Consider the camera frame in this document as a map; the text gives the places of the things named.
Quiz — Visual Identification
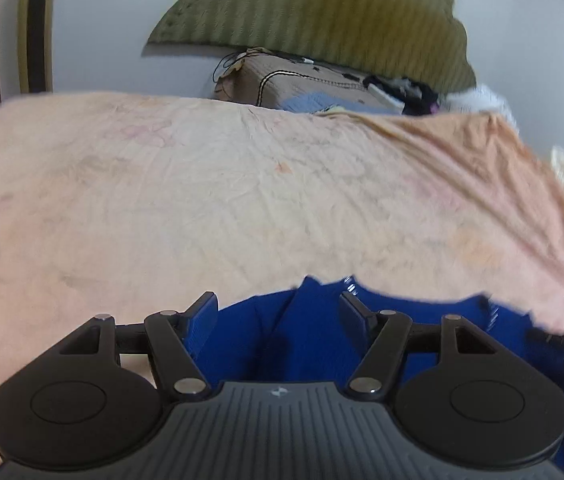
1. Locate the blue knitted sweater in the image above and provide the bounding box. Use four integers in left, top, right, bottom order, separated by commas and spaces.
186, 275, 564, 476

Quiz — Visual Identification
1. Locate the pink peach bed sheet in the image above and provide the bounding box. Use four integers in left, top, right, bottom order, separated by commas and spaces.
0, 93, 564, 384

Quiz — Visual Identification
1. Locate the dark clutter at headboard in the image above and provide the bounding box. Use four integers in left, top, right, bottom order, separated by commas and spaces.
362, 75, 440, 116

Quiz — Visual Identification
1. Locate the white pillow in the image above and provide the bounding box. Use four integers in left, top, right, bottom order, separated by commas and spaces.
439, 84, 518, 130

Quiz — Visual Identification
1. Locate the brown patterned pillow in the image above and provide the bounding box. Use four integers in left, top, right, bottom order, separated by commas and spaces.
213, 48, 404, 115

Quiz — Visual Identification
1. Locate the olive green padded headboard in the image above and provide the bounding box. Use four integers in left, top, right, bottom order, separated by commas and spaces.
147, 0, 476, 94

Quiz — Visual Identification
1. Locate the gold black tower fan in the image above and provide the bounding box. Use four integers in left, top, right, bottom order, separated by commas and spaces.
17, 0, 53, 93

